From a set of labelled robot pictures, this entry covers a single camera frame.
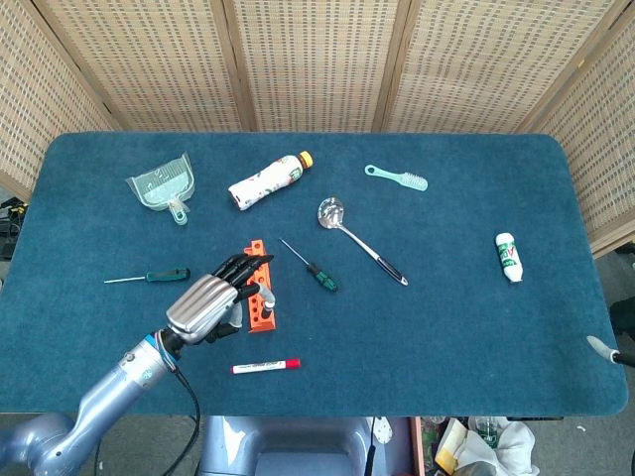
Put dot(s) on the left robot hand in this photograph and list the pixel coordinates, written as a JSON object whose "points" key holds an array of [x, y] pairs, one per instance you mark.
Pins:
{"points": [[203, 302]]}

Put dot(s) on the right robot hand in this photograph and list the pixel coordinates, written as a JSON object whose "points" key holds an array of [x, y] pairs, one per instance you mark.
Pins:
{"points": [[626, 322]]}

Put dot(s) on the dark green slim screwdriver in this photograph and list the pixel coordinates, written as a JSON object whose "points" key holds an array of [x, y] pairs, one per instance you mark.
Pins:
{"points": [[168, 275]]}

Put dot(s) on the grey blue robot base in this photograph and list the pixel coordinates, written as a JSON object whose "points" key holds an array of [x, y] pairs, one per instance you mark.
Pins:
{"points": [[297, 446]]}

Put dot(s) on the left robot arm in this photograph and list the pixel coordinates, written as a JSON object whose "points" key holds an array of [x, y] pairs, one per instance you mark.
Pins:
{"points": [[109, 387]]}

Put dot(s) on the orange tool holder rack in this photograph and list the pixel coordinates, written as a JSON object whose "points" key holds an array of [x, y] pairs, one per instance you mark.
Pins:
{"points": [[260, 324]]}

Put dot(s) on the white marker red cap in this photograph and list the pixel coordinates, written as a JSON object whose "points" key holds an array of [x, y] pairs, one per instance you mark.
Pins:
{"points": [[263, 366]]}

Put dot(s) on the green black striped screwdriver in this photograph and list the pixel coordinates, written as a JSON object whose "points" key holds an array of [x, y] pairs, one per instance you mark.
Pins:
{"points": [[325, 280]]}

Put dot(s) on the clear green dustpan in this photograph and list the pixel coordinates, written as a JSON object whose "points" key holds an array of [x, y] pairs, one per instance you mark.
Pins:
{"points": [[161, 186]]}

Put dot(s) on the printed bottle orange cap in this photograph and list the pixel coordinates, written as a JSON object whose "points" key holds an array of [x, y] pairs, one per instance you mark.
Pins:
{"points": [[263, 183]]}

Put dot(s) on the small white green bottle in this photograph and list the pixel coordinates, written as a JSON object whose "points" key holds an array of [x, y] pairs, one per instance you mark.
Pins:
{"points": [[508, 255]]}

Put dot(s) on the slotted steel spoon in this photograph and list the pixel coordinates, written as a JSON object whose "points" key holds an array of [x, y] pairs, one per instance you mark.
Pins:
{"points": [[330, 213]]}

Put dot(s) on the white plastic bag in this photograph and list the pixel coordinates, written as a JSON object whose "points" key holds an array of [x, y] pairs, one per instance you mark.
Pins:
{"points": [[506, 446]]}

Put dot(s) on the blue table mat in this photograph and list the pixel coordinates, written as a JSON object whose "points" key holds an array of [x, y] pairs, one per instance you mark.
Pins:
{"points": [[446, 322]]}

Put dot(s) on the black equipment pile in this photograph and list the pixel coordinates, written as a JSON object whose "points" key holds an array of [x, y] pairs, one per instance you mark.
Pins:
{"points": [[9, 233]]}

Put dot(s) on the white perforated plate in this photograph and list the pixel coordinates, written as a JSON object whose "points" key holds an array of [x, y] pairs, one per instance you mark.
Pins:
{"points": [[383, 430]]}

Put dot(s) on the mint green brush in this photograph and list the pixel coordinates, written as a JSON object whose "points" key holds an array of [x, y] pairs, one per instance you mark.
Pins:
{"points": [[412, 179]]}

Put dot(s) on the woven wooden folding screen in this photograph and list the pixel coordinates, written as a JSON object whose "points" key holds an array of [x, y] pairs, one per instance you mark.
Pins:
{"points": [[317, 59]]}

